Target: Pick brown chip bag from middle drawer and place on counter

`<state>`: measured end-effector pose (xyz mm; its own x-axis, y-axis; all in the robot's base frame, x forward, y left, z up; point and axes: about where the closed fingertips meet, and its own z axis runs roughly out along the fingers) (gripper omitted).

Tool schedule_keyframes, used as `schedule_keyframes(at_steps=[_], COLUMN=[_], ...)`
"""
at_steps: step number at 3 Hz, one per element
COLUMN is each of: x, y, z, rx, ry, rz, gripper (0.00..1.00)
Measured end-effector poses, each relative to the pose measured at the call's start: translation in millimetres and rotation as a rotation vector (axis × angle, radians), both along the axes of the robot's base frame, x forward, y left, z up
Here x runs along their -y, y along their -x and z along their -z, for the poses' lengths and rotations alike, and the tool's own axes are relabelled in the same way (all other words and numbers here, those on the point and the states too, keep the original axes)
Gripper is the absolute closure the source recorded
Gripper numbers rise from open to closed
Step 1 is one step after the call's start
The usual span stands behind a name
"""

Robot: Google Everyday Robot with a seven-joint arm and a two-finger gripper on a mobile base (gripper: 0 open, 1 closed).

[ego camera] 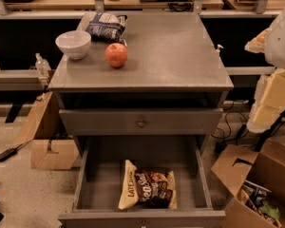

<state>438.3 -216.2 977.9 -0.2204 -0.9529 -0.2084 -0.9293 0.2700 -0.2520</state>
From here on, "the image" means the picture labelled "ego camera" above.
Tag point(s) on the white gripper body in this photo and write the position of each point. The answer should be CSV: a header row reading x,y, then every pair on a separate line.
x,y
281,42

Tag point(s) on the brown Late July chip bag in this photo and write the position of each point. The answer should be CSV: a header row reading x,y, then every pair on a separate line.
x,y
150,187

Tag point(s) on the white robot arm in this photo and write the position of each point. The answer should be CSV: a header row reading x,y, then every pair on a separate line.
x,y
271,42

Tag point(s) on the closed grey top drawer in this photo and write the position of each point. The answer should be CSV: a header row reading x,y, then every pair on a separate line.
x,y
82,122

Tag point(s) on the grey drawer cabinet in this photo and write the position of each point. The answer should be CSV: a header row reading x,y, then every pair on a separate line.
x,y
172,64

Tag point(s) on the blue chip bag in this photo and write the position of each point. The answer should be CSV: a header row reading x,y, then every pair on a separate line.
x,y
107,27

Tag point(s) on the open grey middle drawer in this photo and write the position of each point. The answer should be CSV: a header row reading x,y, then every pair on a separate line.
x,y
100,184

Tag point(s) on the small white pump bottle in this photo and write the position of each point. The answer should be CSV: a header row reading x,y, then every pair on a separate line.
x,y
219,49

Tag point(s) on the cardboard box with snacks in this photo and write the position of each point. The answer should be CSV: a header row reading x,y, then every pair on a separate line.
x,y
266,168

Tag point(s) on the red apple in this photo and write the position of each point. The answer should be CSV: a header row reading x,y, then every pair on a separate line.
x,y
116,54

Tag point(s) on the white ceramic bowl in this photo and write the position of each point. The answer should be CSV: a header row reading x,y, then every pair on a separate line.
x,y
74,44

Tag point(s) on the clear plastic bottle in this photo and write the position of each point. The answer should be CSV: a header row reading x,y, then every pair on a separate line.
x,y
42,65

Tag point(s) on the cardboard box left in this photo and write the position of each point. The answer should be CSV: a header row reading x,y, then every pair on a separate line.
x,y
41,129

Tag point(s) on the black power adapter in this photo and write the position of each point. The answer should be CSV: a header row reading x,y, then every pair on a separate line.
x,y
7,154

